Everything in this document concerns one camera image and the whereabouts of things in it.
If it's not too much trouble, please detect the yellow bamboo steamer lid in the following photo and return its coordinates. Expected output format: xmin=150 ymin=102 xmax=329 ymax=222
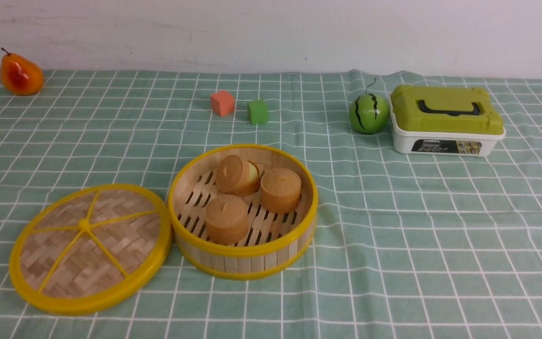
xmin=9 ymin=184 xmax=172 ymax=316

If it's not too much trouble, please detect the yellow bamboo steamer basket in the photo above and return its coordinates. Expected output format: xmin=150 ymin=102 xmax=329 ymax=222
xmin=168 ymin=144 xmax=319 ymax=280

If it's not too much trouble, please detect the brown bun right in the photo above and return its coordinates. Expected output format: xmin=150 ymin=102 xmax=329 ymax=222
xmin=260 ymin=168 xmax=302 ymax=214

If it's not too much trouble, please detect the brown bun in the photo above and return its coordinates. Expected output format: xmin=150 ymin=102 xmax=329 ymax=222
xmin=205 ymin=195 xmax=249 ymax=245
xmin=215 ymin=154 xmax=261 ymax=197
xmin=260 ymin=168 xmax=302 ymax=214

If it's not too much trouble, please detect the brown bun upper left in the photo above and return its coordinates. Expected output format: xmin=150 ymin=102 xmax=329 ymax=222
xmin=215 ymin=154 xmax=261 ymax=197

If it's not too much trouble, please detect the green foam cube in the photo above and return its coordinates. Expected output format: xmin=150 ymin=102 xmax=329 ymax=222
xmin=247 ymin=99 xmax=269 ymax=125

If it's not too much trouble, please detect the brown bun front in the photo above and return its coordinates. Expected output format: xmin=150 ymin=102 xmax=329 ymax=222
xmin=205 ymin=195 xmax=249 ymax=245

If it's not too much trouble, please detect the orange foam cube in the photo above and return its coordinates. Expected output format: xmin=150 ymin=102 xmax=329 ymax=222
xmin=209 ymin=90 xmax=235 ymax=117

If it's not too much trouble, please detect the green toy watermelon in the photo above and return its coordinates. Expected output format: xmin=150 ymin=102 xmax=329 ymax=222
xmin=349 ymin=79 xmax=390 ymax=134

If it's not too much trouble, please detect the green white plastic toolbox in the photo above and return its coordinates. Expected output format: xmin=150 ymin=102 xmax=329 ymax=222
xmin=390 ymin=84 xmax=506 ymax=157

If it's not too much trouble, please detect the orange toy pear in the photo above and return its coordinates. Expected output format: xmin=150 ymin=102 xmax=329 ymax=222
xmin=0 ymin=48 xmax=45 ymax=96

